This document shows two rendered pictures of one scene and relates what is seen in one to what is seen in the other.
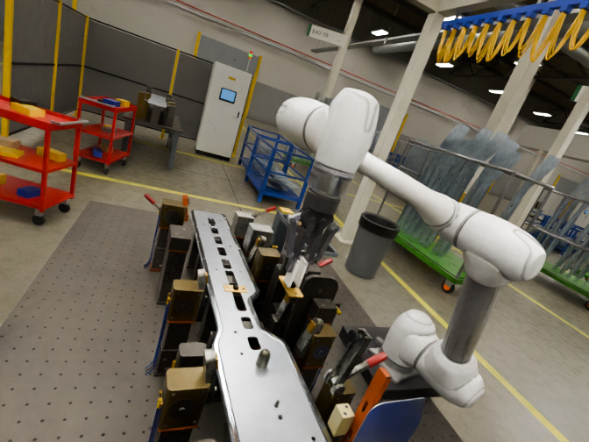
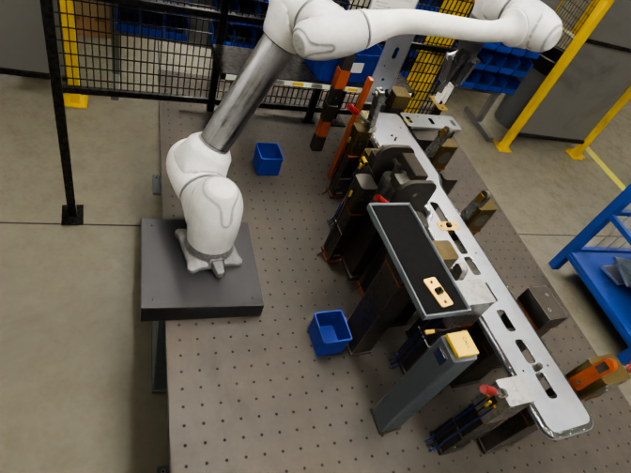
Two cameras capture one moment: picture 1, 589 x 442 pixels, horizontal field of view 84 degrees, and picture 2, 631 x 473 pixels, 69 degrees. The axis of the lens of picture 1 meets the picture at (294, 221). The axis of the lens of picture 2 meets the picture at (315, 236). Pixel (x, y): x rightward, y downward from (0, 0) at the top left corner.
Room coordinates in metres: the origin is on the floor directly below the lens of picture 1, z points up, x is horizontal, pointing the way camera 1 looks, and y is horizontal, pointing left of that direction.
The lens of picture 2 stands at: (2.24, -0.42, 1.97)
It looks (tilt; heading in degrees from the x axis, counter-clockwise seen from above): 45 degrees down; 174
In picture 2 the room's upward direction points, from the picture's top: 23 degrees clockwise
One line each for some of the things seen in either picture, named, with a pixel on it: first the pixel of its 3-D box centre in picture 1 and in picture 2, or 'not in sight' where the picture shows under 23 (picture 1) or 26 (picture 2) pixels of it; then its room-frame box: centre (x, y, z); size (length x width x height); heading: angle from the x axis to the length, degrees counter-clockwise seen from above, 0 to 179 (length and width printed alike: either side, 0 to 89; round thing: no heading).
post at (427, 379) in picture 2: (273, 251); (417, 388); (1.60, 0.06, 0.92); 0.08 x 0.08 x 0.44; 28
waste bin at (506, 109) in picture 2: not in sight; (534, 90); (-2.21, 1.44, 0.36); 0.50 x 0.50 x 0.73
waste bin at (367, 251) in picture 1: (369, 245); not in sight; (3.93, -1.00, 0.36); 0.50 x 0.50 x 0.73
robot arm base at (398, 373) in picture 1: (393, 355); (210, 247); (1.26, -0.61, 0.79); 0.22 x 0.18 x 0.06; 36
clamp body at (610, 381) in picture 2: (165, 236); (569, 394); (1.43, 0.57, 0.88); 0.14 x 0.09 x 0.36; 118
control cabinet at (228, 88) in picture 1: (224, 103); not in sight; (7.66, 2.37, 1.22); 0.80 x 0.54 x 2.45; 114
